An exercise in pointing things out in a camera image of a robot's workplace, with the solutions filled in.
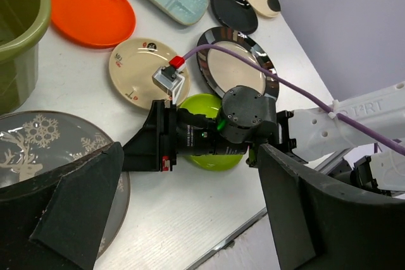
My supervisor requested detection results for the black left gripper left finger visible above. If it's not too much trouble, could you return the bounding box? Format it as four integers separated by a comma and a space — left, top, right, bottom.
1, 142, 123, 269

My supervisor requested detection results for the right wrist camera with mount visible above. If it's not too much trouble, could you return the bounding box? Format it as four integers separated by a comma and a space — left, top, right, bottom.
152, 56, 185, 104

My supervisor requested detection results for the orange round plate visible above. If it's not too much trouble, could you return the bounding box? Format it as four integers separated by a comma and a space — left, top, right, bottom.
51, 0, 136, 49

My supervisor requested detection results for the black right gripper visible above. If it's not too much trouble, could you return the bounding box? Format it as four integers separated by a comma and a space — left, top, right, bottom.
122, 85, 297, 171

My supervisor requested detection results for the large black rimmed beige plate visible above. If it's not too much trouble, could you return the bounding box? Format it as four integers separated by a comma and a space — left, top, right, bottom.
196, 27, 279, 98

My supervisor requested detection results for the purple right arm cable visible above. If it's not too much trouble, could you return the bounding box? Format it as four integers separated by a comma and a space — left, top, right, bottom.
182, 44, 405, 157

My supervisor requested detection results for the grey plate with reindeer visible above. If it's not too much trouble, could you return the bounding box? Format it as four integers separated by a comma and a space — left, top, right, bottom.
1, 111, 130, 259

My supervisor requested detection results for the olive green plastic bin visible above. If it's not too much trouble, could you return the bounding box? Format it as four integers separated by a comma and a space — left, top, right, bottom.
1, 0, 51, 114

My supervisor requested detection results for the lime green round plate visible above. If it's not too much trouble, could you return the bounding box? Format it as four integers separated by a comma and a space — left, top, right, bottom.
180, 94, 242, 171

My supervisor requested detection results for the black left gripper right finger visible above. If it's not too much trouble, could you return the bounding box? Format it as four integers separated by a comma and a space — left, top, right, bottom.
258, 144, 404, 269

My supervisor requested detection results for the black round plate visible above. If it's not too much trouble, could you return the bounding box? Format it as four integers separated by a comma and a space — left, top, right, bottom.
210, 0, 258, 35

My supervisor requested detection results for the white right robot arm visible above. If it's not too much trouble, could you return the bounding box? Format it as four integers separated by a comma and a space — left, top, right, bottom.
123, 83, 404, 193

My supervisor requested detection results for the beige plate with characters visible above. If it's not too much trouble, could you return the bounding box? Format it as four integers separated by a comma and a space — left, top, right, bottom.
109, 38, 177, 110

